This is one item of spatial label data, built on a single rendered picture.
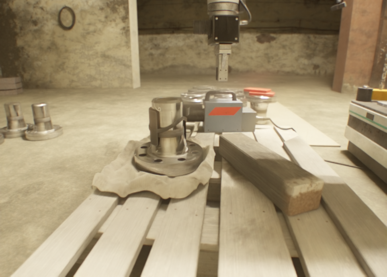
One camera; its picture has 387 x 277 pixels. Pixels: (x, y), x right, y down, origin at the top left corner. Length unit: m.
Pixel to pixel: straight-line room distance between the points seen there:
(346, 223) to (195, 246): 0.36
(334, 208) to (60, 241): 0.67
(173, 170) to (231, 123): 0.59
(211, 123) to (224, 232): 0.79
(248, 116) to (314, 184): 0.72
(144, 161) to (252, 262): 0.47
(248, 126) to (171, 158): 0.62
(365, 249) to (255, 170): 0.34
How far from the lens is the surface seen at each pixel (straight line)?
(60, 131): 1.96
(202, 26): 1.26
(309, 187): 0.65
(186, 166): 0.80
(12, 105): 2.14
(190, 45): 9.94
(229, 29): 1.21
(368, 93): 1.57
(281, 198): 0.66
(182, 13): 10.14
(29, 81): 6.19
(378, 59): 5.24
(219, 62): 1.25
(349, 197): 0.78
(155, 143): 0.83
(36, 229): 0.95
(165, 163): 0.78
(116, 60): 4.96
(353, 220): 0.68
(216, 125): 1.27
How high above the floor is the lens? 0.52
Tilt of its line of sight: 17 degrees down
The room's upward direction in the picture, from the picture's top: straight up
